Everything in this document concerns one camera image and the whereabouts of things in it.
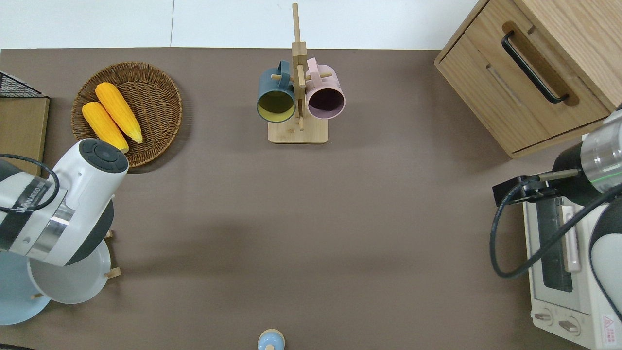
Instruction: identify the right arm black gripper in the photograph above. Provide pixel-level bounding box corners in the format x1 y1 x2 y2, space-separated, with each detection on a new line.
493 177 559 205

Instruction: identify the gray ceramic plate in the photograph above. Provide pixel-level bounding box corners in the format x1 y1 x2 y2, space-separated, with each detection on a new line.
27 238 111 305

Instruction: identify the wooden mug rack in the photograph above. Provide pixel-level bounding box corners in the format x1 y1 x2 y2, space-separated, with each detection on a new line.
268 2 329 144

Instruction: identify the wooden plate rack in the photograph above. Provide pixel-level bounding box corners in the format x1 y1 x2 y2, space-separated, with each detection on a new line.
30 229 122 299

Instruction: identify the light blue plate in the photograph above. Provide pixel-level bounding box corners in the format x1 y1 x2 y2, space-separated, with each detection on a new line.
0 250 52 325

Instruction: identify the cream toaster oven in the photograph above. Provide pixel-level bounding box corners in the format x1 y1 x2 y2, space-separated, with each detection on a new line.
522 197 622 350

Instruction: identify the wooden drawer cabinet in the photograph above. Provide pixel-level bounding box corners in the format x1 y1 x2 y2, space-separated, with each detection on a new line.
434 0 622 159

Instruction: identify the brown table mat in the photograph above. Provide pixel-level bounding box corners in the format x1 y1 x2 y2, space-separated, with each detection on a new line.
0 47 622 350

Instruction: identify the pink mug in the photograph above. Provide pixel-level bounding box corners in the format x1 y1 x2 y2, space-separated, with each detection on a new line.
305 57 346 121

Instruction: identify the dark teal mug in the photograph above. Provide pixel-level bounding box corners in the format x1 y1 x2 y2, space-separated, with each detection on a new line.
256 60 297 123

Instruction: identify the brown wicker basket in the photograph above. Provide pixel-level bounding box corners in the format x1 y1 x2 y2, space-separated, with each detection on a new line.
71 62 183 168

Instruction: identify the yellow corn cob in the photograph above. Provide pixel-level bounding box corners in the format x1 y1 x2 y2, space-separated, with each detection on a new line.
82 101 130 154
95 82 144 144

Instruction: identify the wooden shelf board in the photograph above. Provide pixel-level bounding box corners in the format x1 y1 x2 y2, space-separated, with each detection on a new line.
0 96 51 176

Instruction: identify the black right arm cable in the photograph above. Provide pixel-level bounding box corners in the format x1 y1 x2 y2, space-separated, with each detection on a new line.
490 168 622 279

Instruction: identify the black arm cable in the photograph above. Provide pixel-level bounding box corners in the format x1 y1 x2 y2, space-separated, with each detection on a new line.
0 153 61 214
490 168 622 279

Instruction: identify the white toaster door handle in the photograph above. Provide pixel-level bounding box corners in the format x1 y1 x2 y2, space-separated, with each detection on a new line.
561 205 582 273

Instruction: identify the black drawer handle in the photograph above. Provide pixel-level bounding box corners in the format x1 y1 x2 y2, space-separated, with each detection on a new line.
501 31 569 104

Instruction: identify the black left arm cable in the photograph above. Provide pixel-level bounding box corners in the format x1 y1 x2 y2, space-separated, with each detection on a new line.
0 153 61 214

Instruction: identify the black wire rack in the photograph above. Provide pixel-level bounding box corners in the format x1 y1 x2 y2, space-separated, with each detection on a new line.
0 72 49 99

